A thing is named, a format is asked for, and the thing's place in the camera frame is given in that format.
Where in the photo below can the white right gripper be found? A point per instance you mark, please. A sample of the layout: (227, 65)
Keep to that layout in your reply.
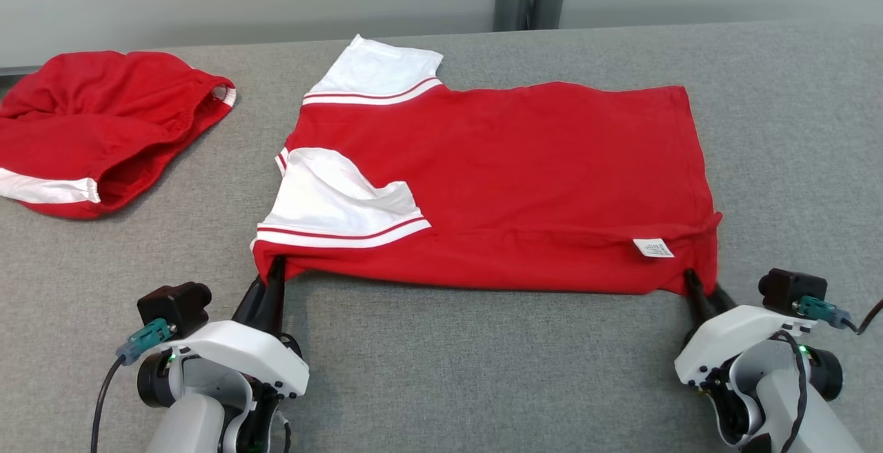
(738, 343)

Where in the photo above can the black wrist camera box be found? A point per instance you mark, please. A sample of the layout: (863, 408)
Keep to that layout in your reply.
(172, 305)
(790, 291)

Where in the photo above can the red t-shirt with white sleeves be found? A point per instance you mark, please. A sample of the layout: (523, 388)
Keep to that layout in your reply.
(517, 184)

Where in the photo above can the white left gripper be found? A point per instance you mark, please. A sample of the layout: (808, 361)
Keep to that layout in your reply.
(241, 356)

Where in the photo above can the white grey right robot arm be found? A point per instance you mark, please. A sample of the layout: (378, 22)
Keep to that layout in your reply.
(793, 405)

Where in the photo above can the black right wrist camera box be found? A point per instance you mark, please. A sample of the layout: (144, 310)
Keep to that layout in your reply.
(790, 291)

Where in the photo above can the red shorts with white stripe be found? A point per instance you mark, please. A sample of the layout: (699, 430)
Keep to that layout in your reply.
(103, 129)

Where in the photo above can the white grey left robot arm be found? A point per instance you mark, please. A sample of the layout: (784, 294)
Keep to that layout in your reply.
(193, 418)

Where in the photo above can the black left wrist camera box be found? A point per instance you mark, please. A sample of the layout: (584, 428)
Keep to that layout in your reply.
(172, 305)

